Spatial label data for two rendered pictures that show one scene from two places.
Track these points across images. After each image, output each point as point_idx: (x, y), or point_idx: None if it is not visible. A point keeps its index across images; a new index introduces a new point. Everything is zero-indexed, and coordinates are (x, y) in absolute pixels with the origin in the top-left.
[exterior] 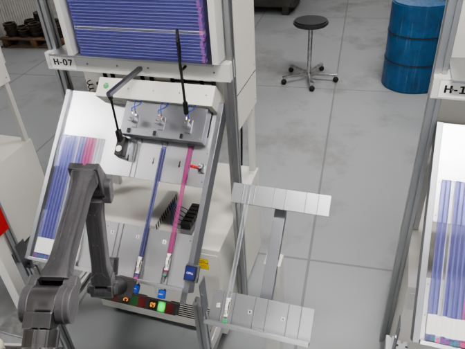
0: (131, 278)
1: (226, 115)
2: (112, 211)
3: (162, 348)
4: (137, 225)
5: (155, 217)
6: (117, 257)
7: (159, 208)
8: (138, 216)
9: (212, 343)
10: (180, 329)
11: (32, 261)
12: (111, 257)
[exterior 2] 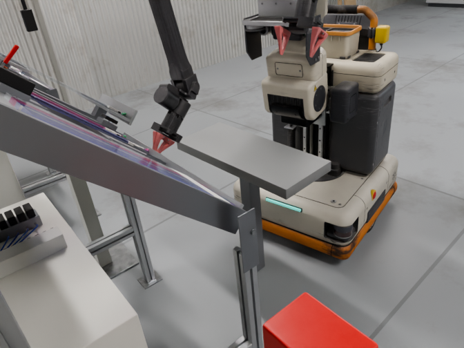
0: (155, 123)
1: None
2: (60, 315)
3: (153, 346)
4: (63, 264)
5: (37, 239)
6: (155, 92)
7: (14, 251)
8: (43, 281)
9: (123, 228)
10: None
11: (241, 254)
12: (159, 100)
